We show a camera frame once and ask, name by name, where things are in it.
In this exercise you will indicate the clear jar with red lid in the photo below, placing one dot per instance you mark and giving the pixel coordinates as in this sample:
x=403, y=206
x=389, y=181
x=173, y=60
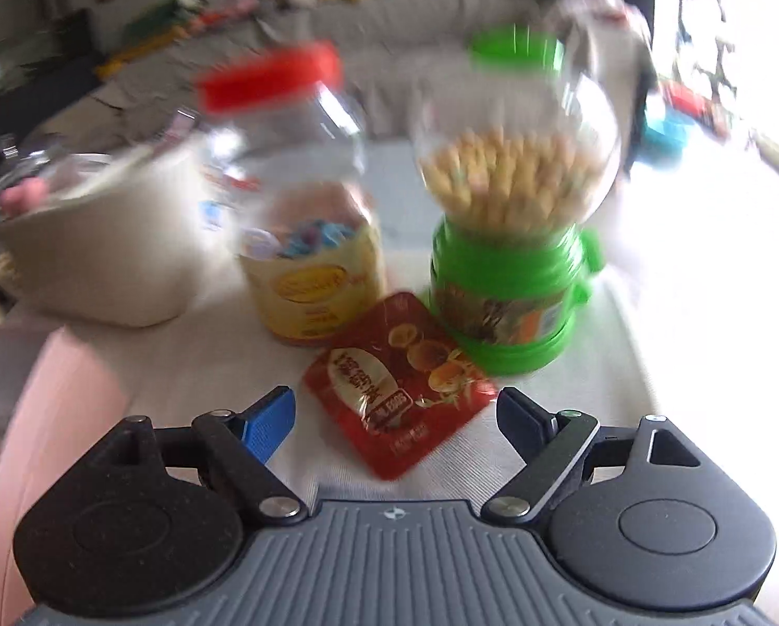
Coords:
x=311, y=261

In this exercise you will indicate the pink cardboard box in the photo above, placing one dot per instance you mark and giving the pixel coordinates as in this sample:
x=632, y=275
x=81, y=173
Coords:
x=50, y=417

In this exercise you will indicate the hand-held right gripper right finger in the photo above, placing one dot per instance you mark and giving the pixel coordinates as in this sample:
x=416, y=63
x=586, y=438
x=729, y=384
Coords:
x=516, y=414

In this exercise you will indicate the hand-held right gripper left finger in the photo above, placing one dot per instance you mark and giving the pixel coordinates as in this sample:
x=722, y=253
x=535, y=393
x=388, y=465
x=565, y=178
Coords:
x=269, y=422

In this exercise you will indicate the green candy dispenser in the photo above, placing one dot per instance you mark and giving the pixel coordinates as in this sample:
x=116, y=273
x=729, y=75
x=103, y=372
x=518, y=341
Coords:
x=500, y=274

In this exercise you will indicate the pink item in container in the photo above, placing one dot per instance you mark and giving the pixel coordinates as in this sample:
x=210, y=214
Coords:
x=23, y=197

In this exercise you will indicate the dark furniture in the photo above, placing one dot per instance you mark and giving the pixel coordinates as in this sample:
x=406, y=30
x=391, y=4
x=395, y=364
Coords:
x=31, y=78

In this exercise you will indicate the blue plastic basin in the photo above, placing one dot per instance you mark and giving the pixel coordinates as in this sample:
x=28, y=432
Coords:
x=666, y=134

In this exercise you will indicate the red plastic basin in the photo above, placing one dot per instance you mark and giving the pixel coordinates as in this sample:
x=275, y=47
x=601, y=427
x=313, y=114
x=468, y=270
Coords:
x=686, y=99

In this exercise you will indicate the grey covered sofa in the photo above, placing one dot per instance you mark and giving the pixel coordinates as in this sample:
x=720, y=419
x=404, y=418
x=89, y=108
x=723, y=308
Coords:
x=389, y=39

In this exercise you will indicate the light grey tablecloth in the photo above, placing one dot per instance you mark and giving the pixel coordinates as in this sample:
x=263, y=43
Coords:
x=657, y=339

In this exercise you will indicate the red snack packet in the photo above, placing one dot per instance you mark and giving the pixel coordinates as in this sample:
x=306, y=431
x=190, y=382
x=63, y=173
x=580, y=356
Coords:
x=396, y=378

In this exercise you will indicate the green yellow toy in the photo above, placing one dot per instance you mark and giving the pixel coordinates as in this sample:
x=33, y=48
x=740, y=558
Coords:
x=148, y=32

